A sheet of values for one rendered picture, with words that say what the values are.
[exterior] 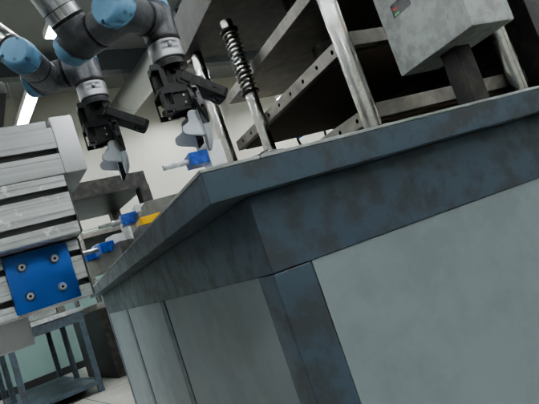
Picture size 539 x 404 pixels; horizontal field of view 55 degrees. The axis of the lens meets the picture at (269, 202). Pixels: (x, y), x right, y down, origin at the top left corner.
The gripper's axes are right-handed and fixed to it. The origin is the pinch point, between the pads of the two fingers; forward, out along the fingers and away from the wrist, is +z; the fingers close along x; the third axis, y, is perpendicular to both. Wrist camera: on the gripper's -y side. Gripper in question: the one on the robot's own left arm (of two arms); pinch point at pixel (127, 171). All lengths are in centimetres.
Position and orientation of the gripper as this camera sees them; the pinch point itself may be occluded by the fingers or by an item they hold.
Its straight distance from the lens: 138.6
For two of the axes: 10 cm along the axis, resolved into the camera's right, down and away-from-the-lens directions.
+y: -8.7, 2.6, -4.2
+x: 3.7, -2.2, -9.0
